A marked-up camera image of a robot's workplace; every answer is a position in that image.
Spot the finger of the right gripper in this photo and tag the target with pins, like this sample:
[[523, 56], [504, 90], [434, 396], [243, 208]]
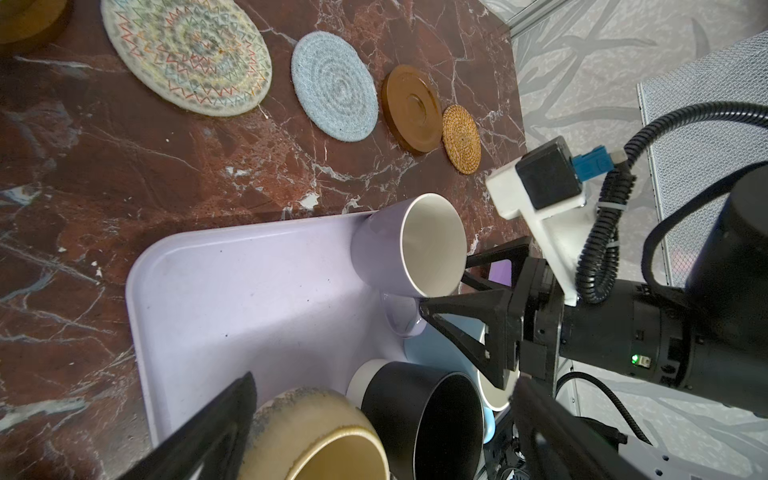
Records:
[[480, 326], [515, 251]]

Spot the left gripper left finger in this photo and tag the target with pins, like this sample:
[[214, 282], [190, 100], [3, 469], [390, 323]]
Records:
[[211, 444]]

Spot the brown wooden coaster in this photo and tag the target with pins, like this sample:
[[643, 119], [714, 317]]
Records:
[[29, 24], [412, 109]]

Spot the lilac mug white inside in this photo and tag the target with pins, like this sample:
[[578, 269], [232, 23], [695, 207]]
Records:
[[409, 251]]

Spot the rattan wicker coaster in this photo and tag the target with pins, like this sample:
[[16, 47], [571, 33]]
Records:
[[461, 139]]

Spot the black mug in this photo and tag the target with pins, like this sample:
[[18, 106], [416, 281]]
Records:
[[430, 421]]

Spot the purple scoop pink handle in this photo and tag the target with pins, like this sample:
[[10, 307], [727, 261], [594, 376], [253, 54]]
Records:
[[501, 272]]

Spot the light blue mug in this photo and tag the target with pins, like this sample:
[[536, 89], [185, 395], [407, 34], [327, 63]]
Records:
[[431, 348]]

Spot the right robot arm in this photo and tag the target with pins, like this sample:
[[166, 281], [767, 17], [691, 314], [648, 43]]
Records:
[[697, 322]]

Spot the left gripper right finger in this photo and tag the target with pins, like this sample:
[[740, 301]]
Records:
[[556, 445]]

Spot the grey-blue woven coaster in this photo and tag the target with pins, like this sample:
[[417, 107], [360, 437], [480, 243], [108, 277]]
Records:
[[334, 87]]

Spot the white wire mesh basket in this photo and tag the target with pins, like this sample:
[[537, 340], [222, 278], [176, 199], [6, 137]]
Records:
[[687, 160]]

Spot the lilac plastic tray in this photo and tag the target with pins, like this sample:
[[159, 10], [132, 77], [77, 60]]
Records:
[[280, 301]]

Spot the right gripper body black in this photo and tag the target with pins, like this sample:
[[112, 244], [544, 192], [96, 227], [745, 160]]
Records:
[[538, 305]]

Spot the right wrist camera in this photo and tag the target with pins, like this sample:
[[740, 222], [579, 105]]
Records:
[[545, 188]]

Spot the beige ceramic mug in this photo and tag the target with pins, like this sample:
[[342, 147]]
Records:
[[312, 433]]

